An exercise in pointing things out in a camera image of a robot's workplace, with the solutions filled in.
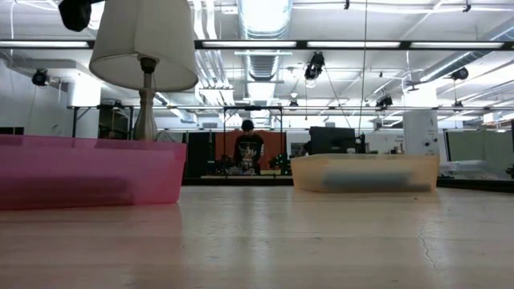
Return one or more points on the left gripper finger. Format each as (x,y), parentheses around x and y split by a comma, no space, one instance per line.
(76,14)

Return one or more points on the pink translucent plastic bin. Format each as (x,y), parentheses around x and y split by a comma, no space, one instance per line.
(92,160)

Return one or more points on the white shade table lamp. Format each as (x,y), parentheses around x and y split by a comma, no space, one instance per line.
(144,44)

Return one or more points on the black background table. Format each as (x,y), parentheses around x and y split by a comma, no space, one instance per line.
(102,120)

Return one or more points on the person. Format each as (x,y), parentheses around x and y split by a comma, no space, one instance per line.
(249,148)

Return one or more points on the black overhead light beam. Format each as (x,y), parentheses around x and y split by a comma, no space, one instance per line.
(301,44)

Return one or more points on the red partition panel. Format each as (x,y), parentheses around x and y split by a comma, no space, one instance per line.
(277,144)

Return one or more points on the black monitor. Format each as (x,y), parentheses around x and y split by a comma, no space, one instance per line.
(333,140)

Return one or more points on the orange translucent plastic bin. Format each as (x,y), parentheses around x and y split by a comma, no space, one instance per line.
(361,162)

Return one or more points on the white column machine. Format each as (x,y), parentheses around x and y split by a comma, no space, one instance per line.
(421,132)

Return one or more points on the green partition screen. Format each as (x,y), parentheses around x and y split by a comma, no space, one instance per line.
(478,150)

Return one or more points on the black wall-mounted camera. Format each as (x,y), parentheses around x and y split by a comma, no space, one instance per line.
(40,77)

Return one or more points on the silver ventilation duct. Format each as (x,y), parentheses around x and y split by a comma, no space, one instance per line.
(265,24)

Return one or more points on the black aluminium table frame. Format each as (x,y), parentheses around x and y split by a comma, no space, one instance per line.
(241,181)

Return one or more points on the black hanging camera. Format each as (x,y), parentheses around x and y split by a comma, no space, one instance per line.
(459,74)
(315,66)

